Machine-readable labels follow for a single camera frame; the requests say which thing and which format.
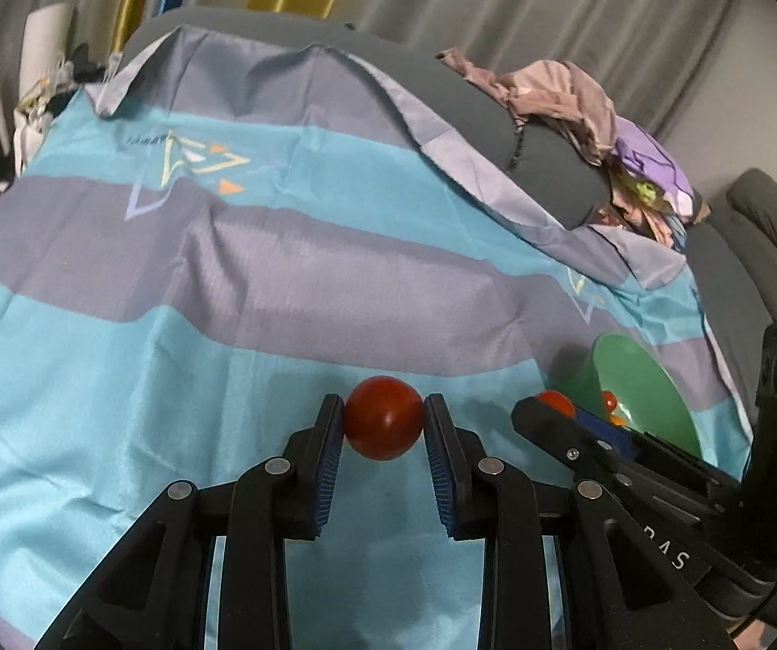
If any grey sofa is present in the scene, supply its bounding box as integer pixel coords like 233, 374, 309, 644
121, 5, 710, 231

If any white paper roll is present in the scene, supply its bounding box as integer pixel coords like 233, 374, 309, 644
21, 3, 75, 104

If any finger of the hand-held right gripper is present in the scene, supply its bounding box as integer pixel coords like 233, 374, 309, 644
572, 407, 742, 490
511, 395, 639, 489

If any blue and grey striped blanket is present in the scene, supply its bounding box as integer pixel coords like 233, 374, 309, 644
0, 25, 755, 650

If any pile of pink clothes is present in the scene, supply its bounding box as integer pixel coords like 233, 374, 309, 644
434, 47, 683, 251

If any green plastic bowl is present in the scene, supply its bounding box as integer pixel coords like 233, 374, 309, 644
590, 332, 702, 470

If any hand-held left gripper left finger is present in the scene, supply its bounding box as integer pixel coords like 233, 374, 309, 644
35, 393, 346, 650

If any grey armchair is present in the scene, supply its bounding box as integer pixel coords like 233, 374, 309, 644
689, 168, 777, 380

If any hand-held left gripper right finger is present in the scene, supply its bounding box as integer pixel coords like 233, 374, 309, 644
423, 393, 734, 650

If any purple cloth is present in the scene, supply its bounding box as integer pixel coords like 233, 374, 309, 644
606, 115, 695, 216

